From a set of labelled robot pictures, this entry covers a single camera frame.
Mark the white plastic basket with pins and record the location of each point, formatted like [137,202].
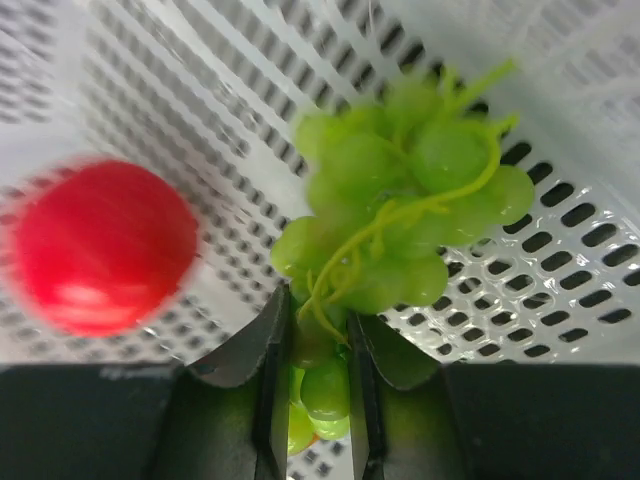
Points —
[536,336]

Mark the red apple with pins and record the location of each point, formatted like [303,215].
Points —
[103,248]

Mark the green leafy vegetable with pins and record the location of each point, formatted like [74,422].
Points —
[394,181]

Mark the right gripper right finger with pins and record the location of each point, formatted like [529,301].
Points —
[387,375]

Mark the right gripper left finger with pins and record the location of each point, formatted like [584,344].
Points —
[244,384]

